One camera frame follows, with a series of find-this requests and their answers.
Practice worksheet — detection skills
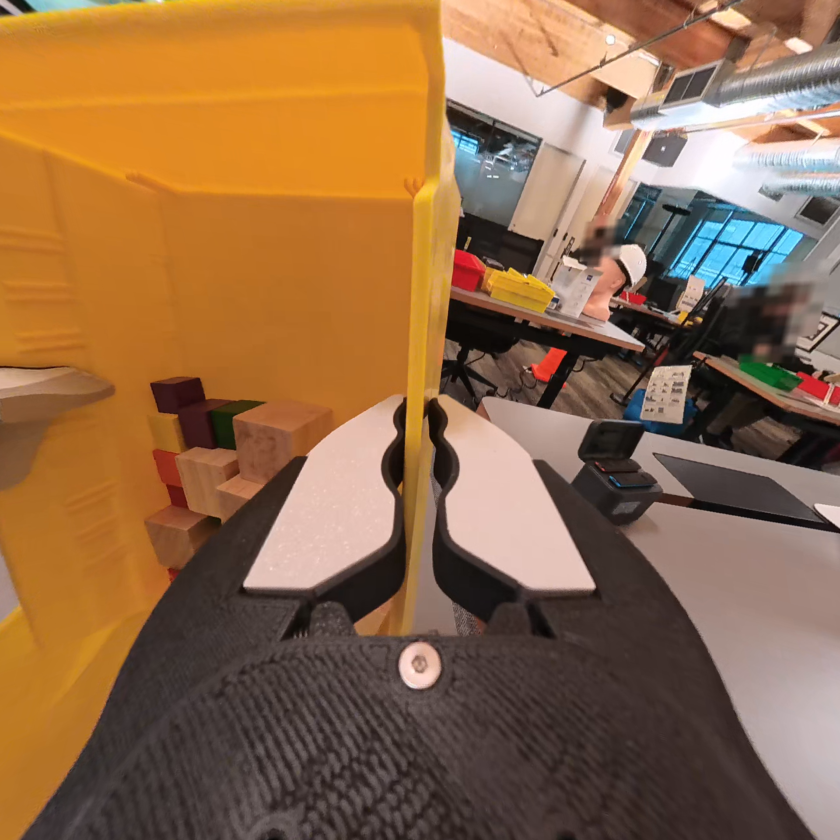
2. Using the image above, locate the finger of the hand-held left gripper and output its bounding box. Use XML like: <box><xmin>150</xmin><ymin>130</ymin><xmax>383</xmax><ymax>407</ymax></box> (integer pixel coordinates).
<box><xmin>0</xmin><ymin>366</ymin><xmax>116</xmax><ymax>490</ymax></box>

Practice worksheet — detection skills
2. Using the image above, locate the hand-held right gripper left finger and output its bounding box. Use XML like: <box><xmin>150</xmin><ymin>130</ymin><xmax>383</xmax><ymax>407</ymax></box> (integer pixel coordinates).
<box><xmin>243</xmin><ymin>394</ymin><xmax>408</xmax><ymax>615</ymax></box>

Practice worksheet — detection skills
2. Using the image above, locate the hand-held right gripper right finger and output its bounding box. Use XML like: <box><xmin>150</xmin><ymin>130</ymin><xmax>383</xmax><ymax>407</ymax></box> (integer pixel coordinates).
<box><xmin>428</xmin><ymin>394</ymin><xmax>598</xmax><ymax>622</ymax></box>

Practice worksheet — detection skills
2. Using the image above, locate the pile of wooden cubes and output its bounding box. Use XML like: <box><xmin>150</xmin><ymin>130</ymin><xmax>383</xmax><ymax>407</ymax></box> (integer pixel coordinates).
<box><xmin>144</xmin><ymin>376</ymin><xmax>334</xmax><ymax>585</ymax></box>

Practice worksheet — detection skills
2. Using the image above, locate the yellow plastic box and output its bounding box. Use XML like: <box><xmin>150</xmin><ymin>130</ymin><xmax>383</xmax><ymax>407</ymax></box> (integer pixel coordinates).
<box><xmin>0</xmin><ymin>0</ymin><xmax>460</xmax><ymax>840</ymax></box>

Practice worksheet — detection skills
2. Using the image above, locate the white cardboard box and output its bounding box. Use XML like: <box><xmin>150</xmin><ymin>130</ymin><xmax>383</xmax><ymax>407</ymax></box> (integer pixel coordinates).
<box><xmin>551</xmin><ymin>259</ymin><xmax>603</xmax><ymax>320</ymax></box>

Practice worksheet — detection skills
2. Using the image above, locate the black charging case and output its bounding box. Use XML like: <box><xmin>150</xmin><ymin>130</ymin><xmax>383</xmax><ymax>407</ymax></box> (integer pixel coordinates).
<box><xmin>570</xmin><ymin>420</ymin><xmax>664</xmax><ymax>526</ymax></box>

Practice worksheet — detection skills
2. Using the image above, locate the orange cone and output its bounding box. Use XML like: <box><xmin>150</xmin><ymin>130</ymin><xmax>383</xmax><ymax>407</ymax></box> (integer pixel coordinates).
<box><xmin>531</xmin><ymin>347</ymin><xmax>569</xmax><ymax>389</ymax></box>

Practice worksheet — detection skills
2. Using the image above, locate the black office chair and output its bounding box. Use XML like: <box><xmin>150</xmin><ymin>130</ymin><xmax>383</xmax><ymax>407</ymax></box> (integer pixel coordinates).
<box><xmin>443</xmin><ymin>307</ymin><xmax>521</xmax><ymax>396</ymax></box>

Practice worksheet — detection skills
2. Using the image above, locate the printed paper sheet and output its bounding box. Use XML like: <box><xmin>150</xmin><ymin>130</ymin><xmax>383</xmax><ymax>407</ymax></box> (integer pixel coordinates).
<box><xmin>640</xmin><ymin>365</ymin><xmax>694</xmax><ymax>423</ymax></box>

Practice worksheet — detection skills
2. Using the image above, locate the wooden edged work table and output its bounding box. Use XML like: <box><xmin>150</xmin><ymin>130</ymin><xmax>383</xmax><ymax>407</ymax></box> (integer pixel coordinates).
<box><xmin>449</xmin><ymin>285</ymin><xmax>647</xmax><ymax>409</ymax></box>

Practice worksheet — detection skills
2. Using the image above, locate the black desk mat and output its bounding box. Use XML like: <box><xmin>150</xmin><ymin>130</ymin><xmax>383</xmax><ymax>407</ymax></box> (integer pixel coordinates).
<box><xmin>653</xmin><ymin>451</ymin><xmax>829</xmax><ymax>526</ymax></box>

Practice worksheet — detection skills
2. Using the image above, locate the yellow plastic bin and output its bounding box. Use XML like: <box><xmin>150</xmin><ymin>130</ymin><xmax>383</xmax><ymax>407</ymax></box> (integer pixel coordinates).
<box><xmin>483</xmin><ymin>268</ymin><xmax>557</xmax><ymax>314</ymax></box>

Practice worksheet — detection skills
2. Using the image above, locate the mannequin head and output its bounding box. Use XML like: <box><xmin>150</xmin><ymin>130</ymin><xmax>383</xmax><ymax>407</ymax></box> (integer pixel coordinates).
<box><xmin>586</xmin><ymin>257</ymin><xmax>632</xmax><ymax>323</ymax></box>

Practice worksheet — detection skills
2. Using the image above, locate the red plastic bin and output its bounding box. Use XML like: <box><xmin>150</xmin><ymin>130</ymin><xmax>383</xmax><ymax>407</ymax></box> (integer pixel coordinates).
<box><xmin>453</xmin><ymin>249</ymin><xmax>487</xmax><ymax>291</ymax></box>

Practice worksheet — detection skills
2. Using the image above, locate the long work table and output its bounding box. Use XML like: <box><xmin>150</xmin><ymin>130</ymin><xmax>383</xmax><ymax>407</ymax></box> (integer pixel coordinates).
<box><xmin>693</xmin><ymin>351</ymin><xmax>840</xmax><ymax>455</ymax></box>

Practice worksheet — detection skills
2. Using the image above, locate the green plastic bin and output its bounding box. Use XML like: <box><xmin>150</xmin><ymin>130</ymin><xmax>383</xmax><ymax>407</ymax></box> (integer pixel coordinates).
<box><xmin>738</xmin><ymin>354</ymin><xmax>803</xmax><ymax>392</ymax></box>

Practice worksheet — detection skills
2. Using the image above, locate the flat red bin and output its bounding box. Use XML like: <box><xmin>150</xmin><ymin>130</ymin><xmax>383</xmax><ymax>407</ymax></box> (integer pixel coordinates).
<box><xmin>797</xmin><ymin>371</ymin><xmax>840</xmax><ymax>408</ymax></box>

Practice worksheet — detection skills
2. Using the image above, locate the blue paned window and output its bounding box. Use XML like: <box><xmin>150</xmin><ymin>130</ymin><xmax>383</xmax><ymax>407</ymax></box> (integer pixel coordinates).
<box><xmin>668</xmin><ymin>210</ymin><xmax>805</xmax><ymax>287</ymax></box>

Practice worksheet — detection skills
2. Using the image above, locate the black wall speaker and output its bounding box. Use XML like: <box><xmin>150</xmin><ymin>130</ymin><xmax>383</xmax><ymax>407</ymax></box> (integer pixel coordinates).
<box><xmin>642</xmin><ymin>130</ymin><xmax>689</xmax><ymax>166</ymax></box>

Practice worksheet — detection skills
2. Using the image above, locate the thin silver air duct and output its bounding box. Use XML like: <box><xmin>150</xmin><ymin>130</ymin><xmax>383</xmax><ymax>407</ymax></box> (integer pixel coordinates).
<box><xmin>734</xmin><ymin>140</ymin><xmax>840</xmax><ymax>173</ymax></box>

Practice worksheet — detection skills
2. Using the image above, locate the large silver air duct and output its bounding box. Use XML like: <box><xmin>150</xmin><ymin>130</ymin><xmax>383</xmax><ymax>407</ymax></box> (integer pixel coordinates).
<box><xmin>630</xmin><ymin>41</ymin><xmax>840</xmax><ymax>130</ymax></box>

